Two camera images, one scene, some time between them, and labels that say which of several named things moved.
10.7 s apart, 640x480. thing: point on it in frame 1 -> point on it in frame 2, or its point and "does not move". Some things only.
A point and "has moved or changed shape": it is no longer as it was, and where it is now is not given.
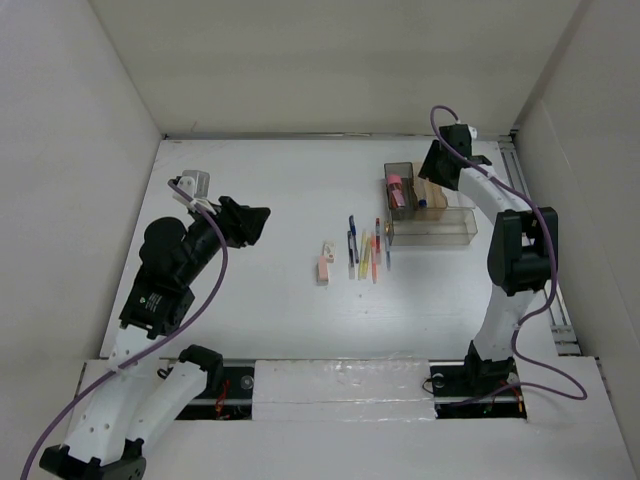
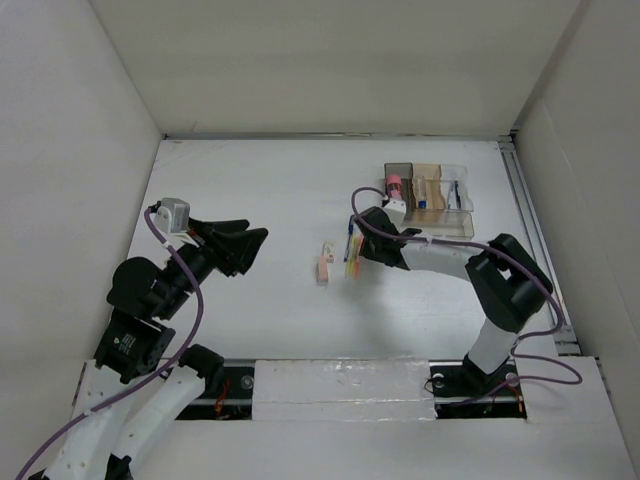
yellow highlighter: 365,251 -> 349,271
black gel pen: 351,267 -> 458,198
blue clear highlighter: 388,252 has moved or changed shape
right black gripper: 429,166 -> 367,250
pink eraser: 322,271 does not move
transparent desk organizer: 418,211 does not move
